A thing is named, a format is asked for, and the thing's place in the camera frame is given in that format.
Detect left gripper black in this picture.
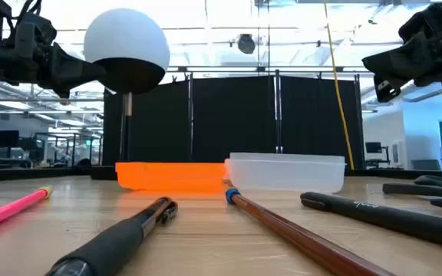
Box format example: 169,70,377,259
0,41,107,99

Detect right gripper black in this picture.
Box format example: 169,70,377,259
361,0,442,103

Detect black handled scissors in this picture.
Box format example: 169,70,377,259
382,175,442,219

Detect matte black marker pen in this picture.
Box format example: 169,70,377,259
300,191,442,253

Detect pink pencil with yellow eraser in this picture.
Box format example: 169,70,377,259
0,186,53,235

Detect black grip gel pen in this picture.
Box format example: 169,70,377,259
44,196,179,276

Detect brown pencil with blue eraser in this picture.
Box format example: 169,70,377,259
225,187,398,276

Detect orange plastic box lid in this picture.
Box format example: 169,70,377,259
115,161,228,194

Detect clear plastic supply box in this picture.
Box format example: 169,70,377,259
224,152,347,194

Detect white globe lamp on pole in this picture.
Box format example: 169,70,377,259
83,8,171,181

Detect black fabric partition panel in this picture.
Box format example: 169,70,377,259
280,74,364,170
192,74,279,163
103,76,191,166

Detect grey chair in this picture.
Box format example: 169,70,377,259
411,159,442,172

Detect yellow hanging cable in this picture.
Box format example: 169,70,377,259
323,0,355,170

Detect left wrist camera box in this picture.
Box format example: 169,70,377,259
12,13,58,58

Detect black hanging cable reel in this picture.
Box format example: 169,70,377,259
237,33,256,54

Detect metal frame crossbeam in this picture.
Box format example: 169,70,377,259
166,65,371,74

